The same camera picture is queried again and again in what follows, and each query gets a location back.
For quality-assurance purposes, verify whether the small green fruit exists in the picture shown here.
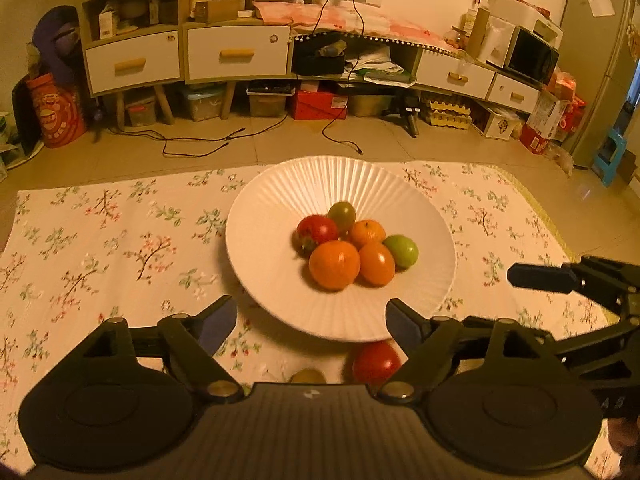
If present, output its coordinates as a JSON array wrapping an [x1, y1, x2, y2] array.
[[383, 234, 419, 269]]

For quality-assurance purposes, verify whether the orange tomato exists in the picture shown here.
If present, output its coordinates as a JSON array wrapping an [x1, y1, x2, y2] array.
[[359, 242, 395, 287]]

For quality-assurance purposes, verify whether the large orange fruit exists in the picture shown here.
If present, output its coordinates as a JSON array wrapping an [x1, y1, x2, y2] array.
[[308, 240, 360, 292]]

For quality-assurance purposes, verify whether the olive green tomato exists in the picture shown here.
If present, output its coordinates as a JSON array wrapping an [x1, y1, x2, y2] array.
[[326, 200, 356, 235]]

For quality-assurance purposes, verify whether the right hand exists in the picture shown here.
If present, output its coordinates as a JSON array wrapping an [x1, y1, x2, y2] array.
[[608, 418, 640, 480]]

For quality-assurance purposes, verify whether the large red tomato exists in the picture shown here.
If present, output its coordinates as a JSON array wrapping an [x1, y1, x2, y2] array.
[[352, 341, 401, 387]]

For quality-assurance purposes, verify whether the white ribbed plate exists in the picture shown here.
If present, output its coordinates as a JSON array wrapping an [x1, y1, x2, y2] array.
[[226, 156, 457, 342]]

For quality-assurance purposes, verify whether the blue plastic stool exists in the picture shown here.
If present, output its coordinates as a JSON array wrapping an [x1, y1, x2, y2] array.
[[592, 128, 627, 188]]

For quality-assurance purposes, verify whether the orange mandarin in plate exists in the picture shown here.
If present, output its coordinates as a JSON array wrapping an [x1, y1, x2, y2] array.
[[347, 219, 386, 249]]

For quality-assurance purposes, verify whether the red tomato in plate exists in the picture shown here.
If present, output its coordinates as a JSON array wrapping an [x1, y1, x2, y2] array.
[[293, 214, 338, 258]]

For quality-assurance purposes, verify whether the egg carton tray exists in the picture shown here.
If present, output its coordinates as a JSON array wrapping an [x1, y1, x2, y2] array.
[[424, 100, 472, 130]]

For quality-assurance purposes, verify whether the clear storage box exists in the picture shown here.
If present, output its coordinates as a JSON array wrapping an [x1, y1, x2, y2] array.
[[181, 84, 226, 122]]

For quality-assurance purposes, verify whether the microwave oven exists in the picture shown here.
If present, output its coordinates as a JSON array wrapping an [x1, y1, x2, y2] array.
[[478, 13, 563, 84]]

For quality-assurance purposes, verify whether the grey refrigerator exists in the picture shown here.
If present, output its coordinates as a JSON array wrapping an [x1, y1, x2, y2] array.
[[559, 0, 638, 168]]

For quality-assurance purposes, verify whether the red box under shelf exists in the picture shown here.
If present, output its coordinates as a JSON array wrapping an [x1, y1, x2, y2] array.
[[291, 90, 348, 120]]

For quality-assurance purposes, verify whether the middle white drawer cabinet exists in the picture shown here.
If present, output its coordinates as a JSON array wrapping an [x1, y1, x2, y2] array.
[[183, 18, 294, 122]]

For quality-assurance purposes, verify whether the white drawer cabinet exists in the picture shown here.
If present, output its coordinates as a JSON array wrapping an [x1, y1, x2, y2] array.
[[77, 0, 189, 129], [183, 18, 294, 122]]

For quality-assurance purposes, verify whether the long low tv shelf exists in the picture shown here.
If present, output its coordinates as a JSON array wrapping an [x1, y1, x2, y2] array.
[[290, 32, 540, 114]]

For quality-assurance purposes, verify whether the purple plush toy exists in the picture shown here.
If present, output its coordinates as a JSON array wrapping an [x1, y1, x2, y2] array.
[[32, 4, 84, 87]]

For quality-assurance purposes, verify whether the left white drawer cabinet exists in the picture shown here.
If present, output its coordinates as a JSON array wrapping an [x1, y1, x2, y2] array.
[[77, 0, 189, 129]]

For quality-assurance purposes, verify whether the pink cloth on shelf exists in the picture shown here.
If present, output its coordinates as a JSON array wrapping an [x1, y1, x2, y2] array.
[[254, 1, 457, 53]]

